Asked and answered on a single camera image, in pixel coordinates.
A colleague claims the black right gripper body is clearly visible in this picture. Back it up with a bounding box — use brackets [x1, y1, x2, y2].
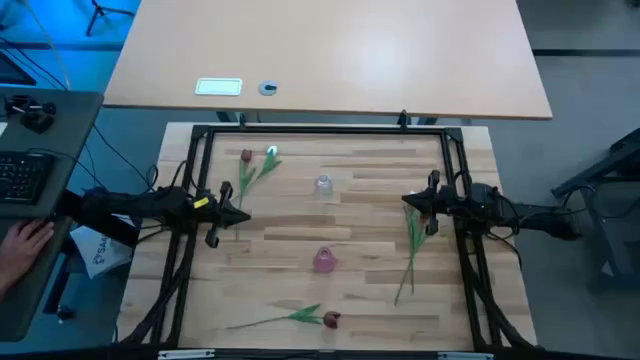
[425, 170, 459, 236]

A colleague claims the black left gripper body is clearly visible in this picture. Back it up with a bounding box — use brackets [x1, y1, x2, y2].
[192, 181, 234, 250]

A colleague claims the red artificial tulip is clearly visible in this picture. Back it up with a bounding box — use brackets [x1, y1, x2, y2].
[234, 148, 259, 241]
[225, 303, 343, 331]
[393, 209, 429, 307]

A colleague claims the clear glass vase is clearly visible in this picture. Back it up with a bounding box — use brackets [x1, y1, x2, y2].
[313, 173, 335, 197]

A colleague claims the pink glass vase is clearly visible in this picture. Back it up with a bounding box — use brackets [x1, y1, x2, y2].
[312, 246, 337, 275]

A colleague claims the black support beam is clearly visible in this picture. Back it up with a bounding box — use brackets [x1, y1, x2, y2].
[59, 189, 142, 249]

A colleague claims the white printed bag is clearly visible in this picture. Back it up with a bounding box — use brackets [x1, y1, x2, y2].
[69, 224, 136, 280]

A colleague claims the large beige table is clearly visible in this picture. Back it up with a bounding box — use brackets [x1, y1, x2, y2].
[102, 0, 554, 121]

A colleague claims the dark grey desk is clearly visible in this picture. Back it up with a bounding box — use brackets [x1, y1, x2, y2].
[0, 88, 105, 344]

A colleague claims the black desk leg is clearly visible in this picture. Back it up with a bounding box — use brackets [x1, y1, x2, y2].
[43, 249, 75, 324]

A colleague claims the black keyboard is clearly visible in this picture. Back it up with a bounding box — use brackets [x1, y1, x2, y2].
[0, 151, 56, 206]

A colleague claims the person's hand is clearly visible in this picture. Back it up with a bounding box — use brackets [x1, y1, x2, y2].
[0, 218, 55, 301]

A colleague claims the black tripod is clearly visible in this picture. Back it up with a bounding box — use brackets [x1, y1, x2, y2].
[85, 0, 136, 37]

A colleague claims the dark monitor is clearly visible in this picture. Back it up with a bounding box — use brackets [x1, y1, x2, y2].
[0, 52, 37, 87]

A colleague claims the black cable bundle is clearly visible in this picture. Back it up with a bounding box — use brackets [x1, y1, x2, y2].
[119, 249, 194, 346]
[467, 249, 539, 350]

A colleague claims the black floor cable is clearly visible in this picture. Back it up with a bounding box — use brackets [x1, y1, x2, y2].
[89, 122, 160, 194]

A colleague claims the black metal frame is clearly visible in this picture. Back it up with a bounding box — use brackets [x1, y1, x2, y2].
[149, 123, 501, 351]

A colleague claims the silver metal bracket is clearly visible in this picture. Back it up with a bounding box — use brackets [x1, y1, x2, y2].
[157, 348, 216, 360]
[437, 351, 495, 360]

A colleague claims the black stand with cables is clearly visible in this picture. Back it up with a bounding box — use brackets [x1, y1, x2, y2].
[552, 127, 640, 291]

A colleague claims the black clamp mount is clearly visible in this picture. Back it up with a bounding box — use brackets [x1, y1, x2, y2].
[3, 94, 58, 135]

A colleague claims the beige cable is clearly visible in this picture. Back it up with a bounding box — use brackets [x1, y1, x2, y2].
[22, 0, 71, 91]

